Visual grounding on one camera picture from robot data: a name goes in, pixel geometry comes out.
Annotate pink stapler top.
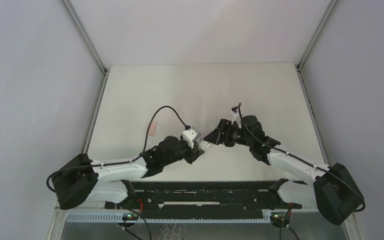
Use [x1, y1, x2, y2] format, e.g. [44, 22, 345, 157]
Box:
[147, 122, 157, 137]

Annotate controller board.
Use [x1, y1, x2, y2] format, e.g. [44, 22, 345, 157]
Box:
[122, 212, 140, 221]
[272, 213, 288, 222]

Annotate white stapler base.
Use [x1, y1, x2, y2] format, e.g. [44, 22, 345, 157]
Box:
[199, 140, 211, 151]

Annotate white cable duct strip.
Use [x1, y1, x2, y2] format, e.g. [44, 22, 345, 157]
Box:
[66, 212, 272, 224]

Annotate front aluminium rail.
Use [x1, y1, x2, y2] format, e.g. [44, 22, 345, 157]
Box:
[56, 184, 363, 215]

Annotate right controller board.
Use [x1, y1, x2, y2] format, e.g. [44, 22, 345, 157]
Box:
[272, 213, 288, 222]

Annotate left aluminium frame post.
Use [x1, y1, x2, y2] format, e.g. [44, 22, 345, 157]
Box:
[59, 0, 110, 75]

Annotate left controller board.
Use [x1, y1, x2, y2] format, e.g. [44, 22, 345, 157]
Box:
[122, 212, 140, 221]

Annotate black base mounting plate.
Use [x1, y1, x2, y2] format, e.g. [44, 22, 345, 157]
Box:
[104, 180, 303, 221]

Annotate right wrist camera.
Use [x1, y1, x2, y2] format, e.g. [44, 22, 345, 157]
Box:
[231, 105, 242, 128]

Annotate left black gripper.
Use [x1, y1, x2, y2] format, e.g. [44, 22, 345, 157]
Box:
[162, 137, 204, 167]

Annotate aluminium frame post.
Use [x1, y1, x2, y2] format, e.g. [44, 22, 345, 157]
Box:
[295, 0, 341, 72]
[59, 0, 110, 75]

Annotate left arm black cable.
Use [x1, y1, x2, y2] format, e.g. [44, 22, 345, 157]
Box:
[46, 105, 192, 193]

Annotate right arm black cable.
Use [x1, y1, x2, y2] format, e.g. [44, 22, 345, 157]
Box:
[231, 102, 367, 213]

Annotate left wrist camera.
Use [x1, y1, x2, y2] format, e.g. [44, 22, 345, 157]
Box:
[182, 126, 202, 149]

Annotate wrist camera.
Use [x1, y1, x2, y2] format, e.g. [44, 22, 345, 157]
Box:
[182, 126, 202, 149]
[231, 105, 242, 128]

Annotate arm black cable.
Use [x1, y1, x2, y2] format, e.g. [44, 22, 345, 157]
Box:
[231, 102, 367, 213]
[46, 105, 192, 193]

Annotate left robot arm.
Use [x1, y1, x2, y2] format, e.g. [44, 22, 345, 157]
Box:
[47, 136, 205, 210]

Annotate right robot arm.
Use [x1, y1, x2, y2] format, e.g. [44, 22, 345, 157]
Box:
[203, 115, 366, 226]

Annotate right aluminium frame post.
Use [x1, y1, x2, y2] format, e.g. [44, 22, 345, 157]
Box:
[295, 0, 341, 72]

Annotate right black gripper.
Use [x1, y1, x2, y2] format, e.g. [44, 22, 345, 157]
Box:
[203, 119, 253, 148]

